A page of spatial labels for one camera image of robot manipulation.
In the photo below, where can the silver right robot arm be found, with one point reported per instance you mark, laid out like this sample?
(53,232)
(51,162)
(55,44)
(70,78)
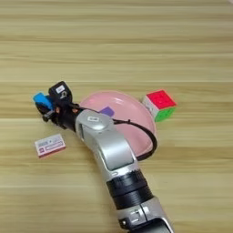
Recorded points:
(112,148)

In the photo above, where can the pink round plate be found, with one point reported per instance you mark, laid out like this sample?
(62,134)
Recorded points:
(133,115)

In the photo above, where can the blue rectangular block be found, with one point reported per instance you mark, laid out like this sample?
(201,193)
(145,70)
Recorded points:
(42,100)

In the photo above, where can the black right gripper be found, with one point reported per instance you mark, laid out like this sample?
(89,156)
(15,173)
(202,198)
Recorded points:
(67,116)

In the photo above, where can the small white red box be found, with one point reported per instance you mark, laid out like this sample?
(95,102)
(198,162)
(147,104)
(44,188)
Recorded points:
(50,145)

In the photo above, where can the colourful puzzle cube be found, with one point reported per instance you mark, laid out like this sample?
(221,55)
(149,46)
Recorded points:
(160,104)

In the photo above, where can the purple rectangular block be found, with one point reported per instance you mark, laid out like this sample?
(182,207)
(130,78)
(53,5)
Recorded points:
(107,111)

